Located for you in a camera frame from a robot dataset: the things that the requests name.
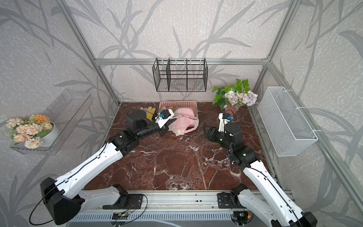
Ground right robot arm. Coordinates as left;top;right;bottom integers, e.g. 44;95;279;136
203;122;318;227

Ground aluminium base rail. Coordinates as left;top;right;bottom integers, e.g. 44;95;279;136
60;186;229;212

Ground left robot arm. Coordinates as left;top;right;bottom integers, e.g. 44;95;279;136
40;109;176;225

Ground white mesh wall basket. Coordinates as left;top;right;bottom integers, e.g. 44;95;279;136
258;87;318;157

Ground clear acrylic shelf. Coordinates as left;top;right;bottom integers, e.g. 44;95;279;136
10;89;93;156

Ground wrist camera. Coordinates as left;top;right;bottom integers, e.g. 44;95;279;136
218;113;232;132
155;109;174;129

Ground pink vase with flowers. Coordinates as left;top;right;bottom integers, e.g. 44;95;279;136
212;79;258;110

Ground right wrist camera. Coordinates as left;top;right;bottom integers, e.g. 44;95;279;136
218;113;232;132

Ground black wire rack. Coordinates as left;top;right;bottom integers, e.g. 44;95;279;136
152;59;209;92

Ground white pot peach flowers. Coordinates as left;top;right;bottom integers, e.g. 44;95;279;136
6;114;61;149

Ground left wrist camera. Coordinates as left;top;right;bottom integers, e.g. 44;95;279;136
155;109;174;129

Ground pink baseball cap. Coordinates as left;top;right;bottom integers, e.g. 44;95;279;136
168;107;199;136

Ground pink plastic basket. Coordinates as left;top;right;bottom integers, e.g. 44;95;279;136
158;101;198;115

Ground yellow work glove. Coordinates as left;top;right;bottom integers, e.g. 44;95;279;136
141;107;156;121

